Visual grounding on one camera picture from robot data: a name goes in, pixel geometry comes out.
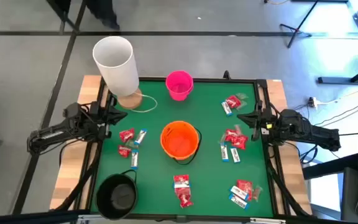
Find dark office desk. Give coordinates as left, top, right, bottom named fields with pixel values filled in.
left=302, top=153, right=358, bottom=224

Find white lamp with wooden base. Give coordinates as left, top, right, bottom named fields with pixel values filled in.
left=92, top=35, right=144, bottom=110

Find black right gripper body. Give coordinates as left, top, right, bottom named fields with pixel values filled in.
left=252, top=101, right=279, bottom=141

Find pink plastic bucket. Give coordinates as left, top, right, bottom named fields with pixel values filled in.
left=165, top=70, right=195, bottom=102

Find person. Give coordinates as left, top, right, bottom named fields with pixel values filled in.
left=85, top=0, right=121, bottom=31

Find green table mat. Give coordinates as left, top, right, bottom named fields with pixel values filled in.
left=90, top=81, right=275, bottom=218

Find silver aluminium profile bar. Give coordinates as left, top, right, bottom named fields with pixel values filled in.
left=249, top=217, right=287, bottom=224

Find black plastic bucket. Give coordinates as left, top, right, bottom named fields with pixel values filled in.
left=95, top=169, right=139, bottom=220

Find orange plastic bucket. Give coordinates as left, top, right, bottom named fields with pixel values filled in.
left=160, top=120, right=203, bottom=166

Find white lamp cable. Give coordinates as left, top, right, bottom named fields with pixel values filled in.
left=131, top=93, right=158, bottom=113

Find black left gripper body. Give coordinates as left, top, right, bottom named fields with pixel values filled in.
left=89, top=100, right=111, bottom=140

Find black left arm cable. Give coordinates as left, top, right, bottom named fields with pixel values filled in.
left=58, top=136, right=88, bottom=167

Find red Skittles pack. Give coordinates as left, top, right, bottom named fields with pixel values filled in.
left=224, top=129, right=239, bottom=143
left=175, top=186, right=195, bottom=208
left=231, top=134, right=249, bottom=151
left=119, top=128, right=135, bottom=143
left=117, top=144, right=132, bottom=159
left=225, top=95, right=242, bottom=110
left=236, top=179, right=254, bottom=202
left=173, top=174, right=191, bottom=185

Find yellow cable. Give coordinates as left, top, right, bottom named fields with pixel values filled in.
left=263, top=0, right=290, bottom=6

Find black metal frame legs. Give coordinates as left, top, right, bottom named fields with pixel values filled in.
left=45, top=0, right=81, bottom=34

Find black tripod stand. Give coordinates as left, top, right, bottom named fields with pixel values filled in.
left=279, top=0, right=320, bottom=49

